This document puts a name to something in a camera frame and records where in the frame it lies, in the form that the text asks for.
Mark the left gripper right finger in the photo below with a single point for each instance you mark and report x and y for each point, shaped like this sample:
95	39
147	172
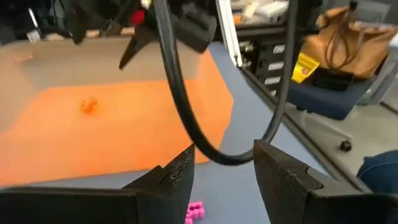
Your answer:
298	199

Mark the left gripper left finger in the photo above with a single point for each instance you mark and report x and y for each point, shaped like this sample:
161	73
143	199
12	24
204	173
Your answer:
149	202

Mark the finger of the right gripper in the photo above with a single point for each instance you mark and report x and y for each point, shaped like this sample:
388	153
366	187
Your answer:
77	21
136	46

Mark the small orange pumpkin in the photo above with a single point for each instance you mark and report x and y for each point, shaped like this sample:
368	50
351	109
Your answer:
88	104

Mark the pink skeleton hand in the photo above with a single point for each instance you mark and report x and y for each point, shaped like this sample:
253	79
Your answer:
194	213

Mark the cluttered black shelf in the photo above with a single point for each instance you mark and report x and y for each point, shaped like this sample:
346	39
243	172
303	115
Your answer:
258	14

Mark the large orange plastic tray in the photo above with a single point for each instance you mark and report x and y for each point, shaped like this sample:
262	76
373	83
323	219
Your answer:
124	124

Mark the person's leg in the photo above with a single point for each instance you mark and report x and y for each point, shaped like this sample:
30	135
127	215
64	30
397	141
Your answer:
379	172

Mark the black drawer unit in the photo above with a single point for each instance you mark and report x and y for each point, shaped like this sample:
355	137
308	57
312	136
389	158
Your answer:
269	65

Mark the yellow tag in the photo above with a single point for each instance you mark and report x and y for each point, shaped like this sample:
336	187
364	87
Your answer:
304	68

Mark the light grey furniture leg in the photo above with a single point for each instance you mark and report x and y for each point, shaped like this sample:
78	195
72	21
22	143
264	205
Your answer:
381	81

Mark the tan leather bag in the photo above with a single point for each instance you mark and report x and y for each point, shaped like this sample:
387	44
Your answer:
351	40

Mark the white metal post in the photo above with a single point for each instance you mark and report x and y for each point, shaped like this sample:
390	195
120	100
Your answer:
229	31

